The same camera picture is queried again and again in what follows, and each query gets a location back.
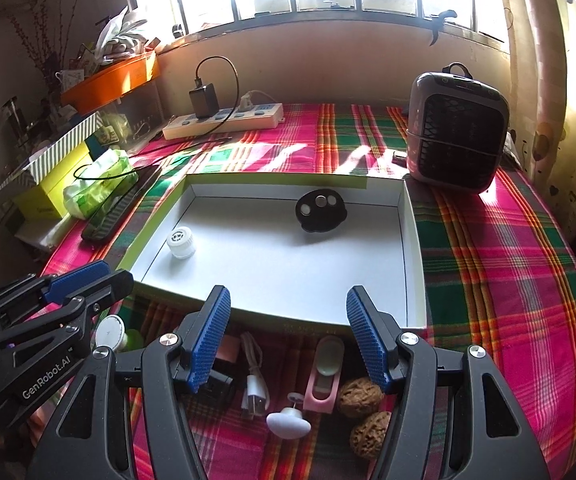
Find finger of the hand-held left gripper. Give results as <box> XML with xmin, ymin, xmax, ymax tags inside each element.
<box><xmin>0</xmin><ymin>269</ymin><xmax>135</xmax><ymax>356</ymax></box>
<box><xmin>0</xmin><ymin>260</ymin><xmax>112</xmax><ymax>323</ymax></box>

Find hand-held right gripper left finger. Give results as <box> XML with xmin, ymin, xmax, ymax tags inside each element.
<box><xmin>28</xmin><ymin>285</ymin><xmax>234</xmax><ymax>480</ymax></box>

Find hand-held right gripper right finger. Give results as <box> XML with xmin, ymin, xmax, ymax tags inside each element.
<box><xmin>345</xmin><ymin>285</ymin><xmax>551</xmax><ymax>480</ymax></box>

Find white cup with green base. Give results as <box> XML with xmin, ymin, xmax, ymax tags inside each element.
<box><xmin>93</xmin><ymin>315</ymin><xmax>145</xmax><ymax>357</ymax></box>

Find brown walnut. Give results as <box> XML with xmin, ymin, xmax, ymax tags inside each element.
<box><xmin>349</xmin><ymin>411</ymin><xmax>393</xmax><ymax>459</ymax></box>
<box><xmin>337</xmin><ymin>377</ymin><xmax>385</xmax><ymax>418</ymax></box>

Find shallow white cardboard box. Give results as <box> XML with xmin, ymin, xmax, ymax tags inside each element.
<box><xmin>115</xmin><ymin>172</ymin><xmax>429</xmax><ymax>333</ymax></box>

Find pink holder with white insert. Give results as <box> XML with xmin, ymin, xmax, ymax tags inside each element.
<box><xmin>304</xmin><ymin>336</ymin><xmax>345</xmax><ymax>413</ymax></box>

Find black smartphone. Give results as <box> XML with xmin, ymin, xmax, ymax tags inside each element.
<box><xmin>82</xmin><ymin>165</ymin><xmax>166</xmax><ymax>243</ymax></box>

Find small white jar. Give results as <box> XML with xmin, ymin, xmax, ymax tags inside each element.
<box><xmin>166</xmin><ymin>228</ymin><xmax>196</xmax><ymax>260</ymax></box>

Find yellow box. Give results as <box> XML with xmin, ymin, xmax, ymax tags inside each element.
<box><xmin>13</xmin><ymin>142</ymin><xmax>94</xmax><ymax>221</ymax></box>

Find green tissue pack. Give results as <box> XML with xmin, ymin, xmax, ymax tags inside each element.
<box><xmin>63</xmin><ymin>149</ymin><xmax>139</xmax><ymax>220</ymax></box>

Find white mushroom-shaped knob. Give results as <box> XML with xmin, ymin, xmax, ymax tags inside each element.
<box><xmin>266</xmin><ymin>392</ymin><xmax>312</xmax><ymax>440</ymax></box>

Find black paw-shaped magnet holder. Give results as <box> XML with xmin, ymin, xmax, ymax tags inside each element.
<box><xmin>295</xmin><ymin>187</ymin><xmax>349</xmax><ymax>233</ymax></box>

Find striped cardboard box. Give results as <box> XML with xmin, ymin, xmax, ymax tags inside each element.
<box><xmin>0</xmin><ymin>110</ymin><xmax>104</xmax><ymax>203</ymax></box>

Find plaid tablecloth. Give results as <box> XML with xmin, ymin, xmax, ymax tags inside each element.
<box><xmin>28</xmin><ymin>102</ymin><xmax>576</xmax><ymax>480</ymax></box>

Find clear plastic container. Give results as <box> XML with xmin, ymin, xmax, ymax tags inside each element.
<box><xmin>113</xmin><ymin>82</ymin><xmax>166</xmax><ymax>141</ymax></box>

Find orange plastic basket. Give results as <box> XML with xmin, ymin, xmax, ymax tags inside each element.
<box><xmin>60</xmin><ymin>50</ymin><xmax>161</xmax><ymax>113</ymax></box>

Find black charger adapter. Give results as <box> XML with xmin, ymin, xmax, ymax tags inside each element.
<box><xmin>189</xmin><ymin>85</ymin><xmax>220</xmax><ymax>120</ymax></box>

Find white power strip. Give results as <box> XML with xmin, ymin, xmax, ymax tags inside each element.
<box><xmin>162</xmin><ymin>101</ymin><xmax>285</xmax><ymax>141</ymax></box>

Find small grey space heater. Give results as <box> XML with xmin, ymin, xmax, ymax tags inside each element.
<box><xmin>405</xmin><ymin>62</ymin><xmax>511</xmax><ymax>196</ymax></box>

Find white power plug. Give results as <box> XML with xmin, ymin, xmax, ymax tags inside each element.
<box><xmin>239</xmin><ymin>90</ymin><xmax>269</xmax><ymax>112</ymax></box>

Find dried flower branches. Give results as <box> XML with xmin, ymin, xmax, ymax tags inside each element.
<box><xmin>8</xmin><ymin>0</ymin><xmax>69</xmax><ymax>78</ymax></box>

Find pile of white packets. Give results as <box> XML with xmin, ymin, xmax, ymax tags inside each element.
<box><xmin>75</xmin><ymin>5</ymin><xmax>158</xmax><ymax>68</ymax></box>

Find black window hook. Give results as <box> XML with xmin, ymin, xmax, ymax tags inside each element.
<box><xmin>425</xmin><ymin>10</ymin><xmax>459</xmax><ymax>47</ymax></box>

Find heart print curtain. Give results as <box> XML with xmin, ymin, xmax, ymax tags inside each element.
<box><xmin>493</xmin><ymin>0</ymin><xmax>576</xmax><ymax>211</ymax></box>

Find white usb cable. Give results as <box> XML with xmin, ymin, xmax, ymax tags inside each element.
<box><xmin>240</xmin><ymin>331</ymin><xmax>271</xmax><ymax>420</ymax></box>

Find black charging cable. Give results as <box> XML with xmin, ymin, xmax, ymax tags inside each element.
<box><xmin>73</xmin><ymin>56</ymin><xmax>241</xmax><ymax>183</ymax></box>

